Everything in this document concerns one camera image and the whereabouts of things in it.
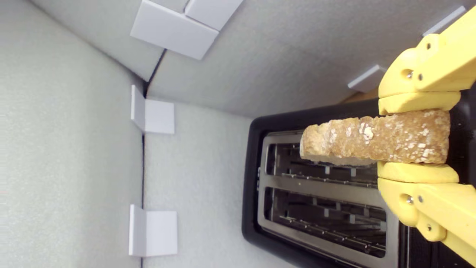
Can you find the brown bread slice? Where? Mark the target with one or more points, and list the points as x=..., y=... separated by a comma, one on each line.
x=372, y=139

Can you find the black two-slot toaster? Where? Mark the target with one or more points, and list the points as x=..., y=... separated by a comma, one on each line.
x=319, y=188

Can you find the white wall clip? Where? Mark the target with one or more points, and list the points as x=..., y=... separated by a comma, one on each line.
x=171, y=31
x=160, y=232
x=366, y=79
x=160, y=117

